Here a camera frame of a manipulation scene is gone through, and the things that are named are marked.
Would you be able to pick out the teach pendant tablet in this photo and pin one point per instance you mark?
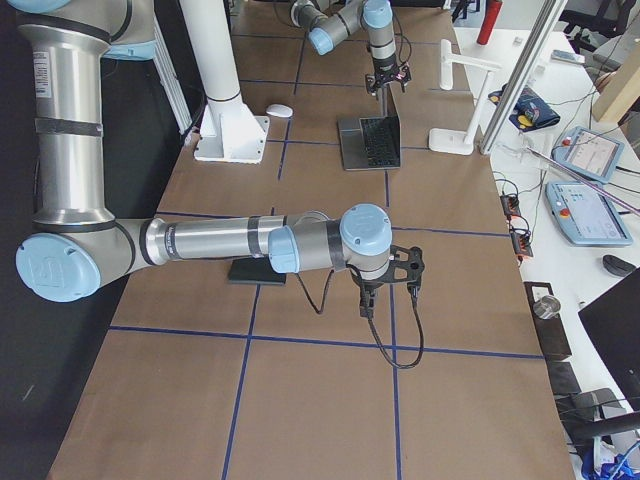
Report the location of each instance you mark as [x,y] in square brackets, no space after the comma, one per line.
[585,217]
[588,153]

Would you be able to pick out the red bottle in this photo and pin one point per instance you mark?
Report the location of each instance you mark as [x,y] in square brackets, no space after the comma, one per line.
[492,11]

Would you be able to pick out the black monitor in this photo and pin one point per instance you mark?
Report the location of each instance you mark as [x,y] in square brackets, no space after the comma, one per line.
[612,324]

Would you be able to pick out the white computer mouse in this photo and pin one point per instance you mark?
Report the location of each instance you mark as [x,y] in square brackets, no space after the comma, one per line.
[279,111]

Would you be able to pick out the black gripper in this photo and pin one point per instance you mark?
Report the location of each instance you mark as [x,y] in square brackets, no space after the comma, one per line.
[369,286]
[385,67]

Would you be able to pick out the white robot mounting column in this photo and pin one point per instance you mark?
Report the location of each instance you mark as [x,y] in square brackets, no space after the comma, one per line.
[229,131]

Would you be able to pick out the blue space pattern pouch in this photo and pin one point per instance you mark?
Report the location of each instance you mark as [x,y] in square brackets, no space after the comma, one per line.
[532,113]

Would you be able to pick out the black flat pad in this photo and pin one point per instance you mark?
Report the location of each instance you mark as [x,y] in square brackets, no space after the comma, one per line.
[254,271]

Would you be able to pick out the far teach pendant tablet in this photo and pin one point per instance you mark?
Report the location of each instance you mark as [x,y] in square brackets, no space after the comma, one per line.
[588,153]

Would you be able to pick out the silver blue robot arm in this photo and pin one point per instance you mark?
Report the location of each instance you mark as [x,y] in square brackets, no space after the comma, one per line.
[375,17]
[84,247]

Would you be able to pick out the grey laptop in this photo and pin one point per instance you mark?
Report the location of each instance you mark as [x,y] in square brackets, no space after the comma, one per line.
[372,143]

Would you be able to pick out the black computer mouse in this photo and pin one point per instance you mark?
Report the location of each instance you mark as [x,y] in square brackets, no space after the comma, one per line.
[617,266]

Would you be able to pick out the orange black electronics board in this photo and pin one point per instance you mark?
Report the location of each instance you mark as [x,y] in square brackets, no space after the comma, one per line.
[518,226]

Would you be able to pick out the aluminium frame post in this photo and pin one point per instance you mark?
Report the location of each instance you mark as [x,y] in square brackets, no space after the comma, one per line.
[542,28]

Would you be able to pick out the near teach pendant tablet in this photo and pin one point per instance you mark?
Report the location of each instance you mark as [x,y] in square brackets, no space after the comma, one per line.
[585,217]

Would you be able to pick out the metal cup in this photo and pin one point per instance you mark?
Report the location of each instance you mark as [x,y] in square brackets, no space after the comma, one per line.
[546,307]

